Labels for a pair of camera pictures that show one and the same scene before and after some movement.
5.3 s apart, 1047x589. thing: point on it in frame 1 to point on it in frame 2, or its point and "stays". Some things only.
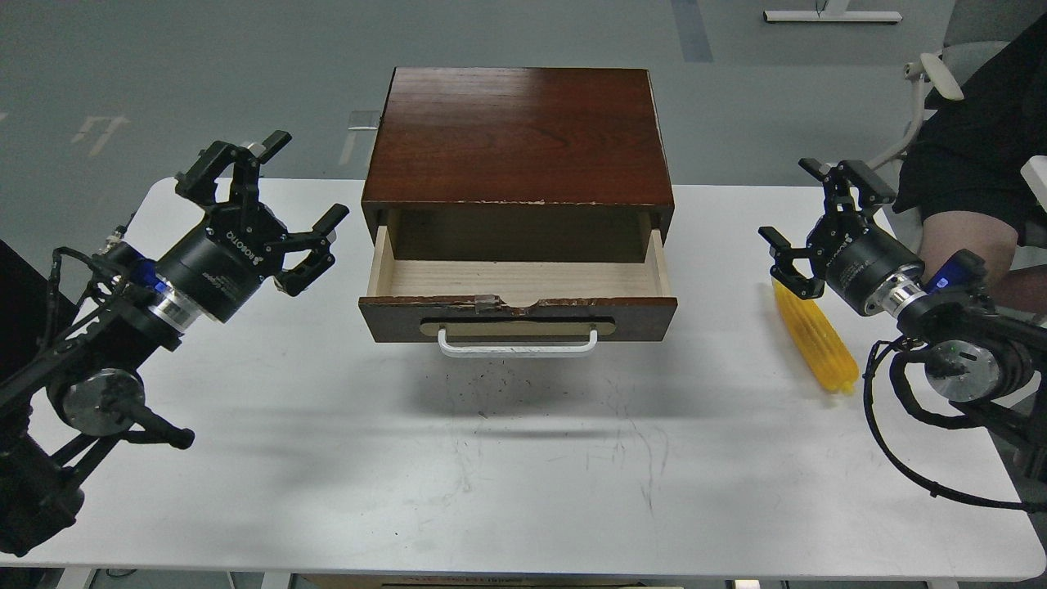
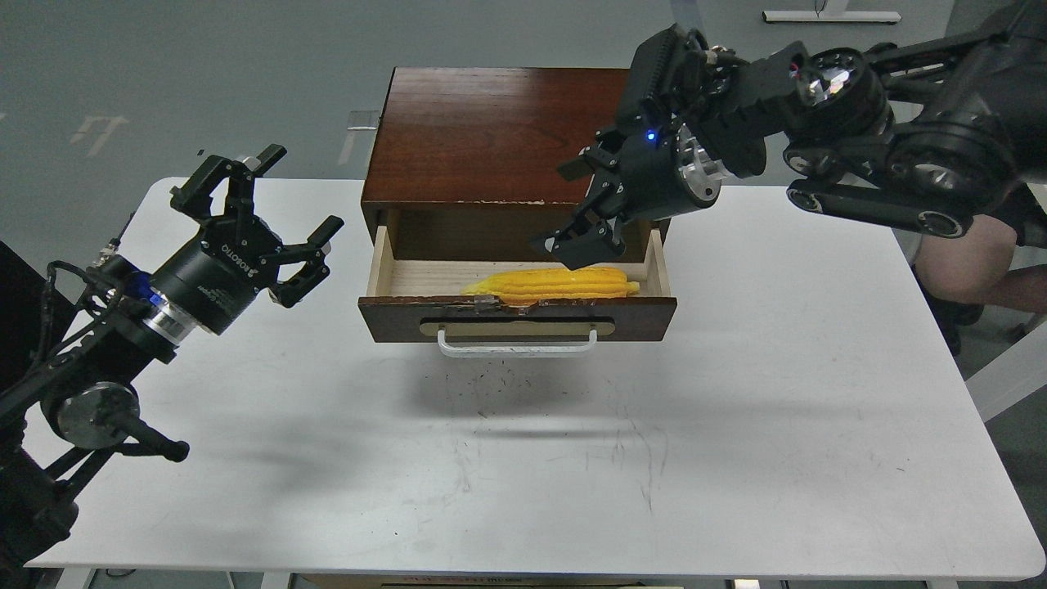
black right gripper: [856, 257] to [666, 169]
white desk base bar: [832, 16] stays
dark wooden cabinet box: [519, 164] stays
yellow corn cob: [819, 339] to [526, 287]
